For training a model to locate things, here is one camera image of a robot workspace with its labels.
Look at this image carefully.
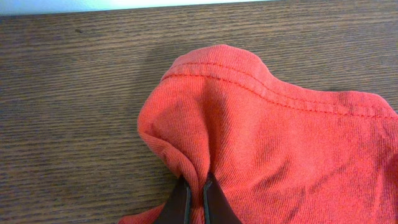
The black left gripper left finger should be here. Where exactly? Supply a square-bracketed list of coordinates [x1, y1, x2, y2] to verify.
[154, 175, 192, 224]

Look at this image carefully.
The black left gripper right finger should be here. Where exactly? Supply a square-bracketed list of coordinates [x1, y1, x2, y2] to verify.
[203, 172, 242, 224]

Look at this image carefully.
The red orange t-shirt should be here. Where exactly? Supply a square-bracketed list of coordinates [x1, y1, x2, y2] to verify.
[137, 45, 397, 223]

